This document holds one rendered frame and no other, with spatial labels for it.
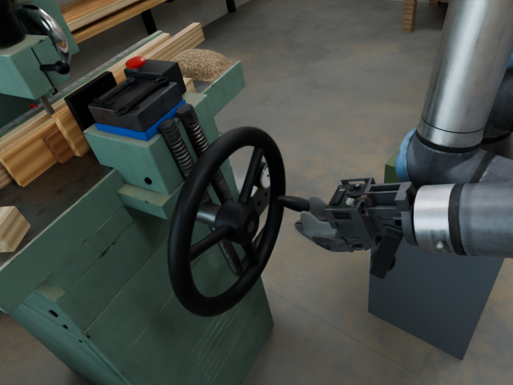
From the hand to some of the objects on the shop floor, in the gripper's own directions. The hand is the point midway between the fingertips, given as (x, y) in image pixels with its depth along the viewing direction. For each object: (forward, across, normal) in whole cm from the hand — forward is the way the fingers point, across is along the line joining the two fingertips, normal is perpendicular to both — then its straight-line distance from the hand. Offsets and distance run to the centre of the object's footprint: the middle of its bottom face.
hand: (303, 228), depth 66 cm
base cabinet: (+74, +9, +51) cm, 90 cm away
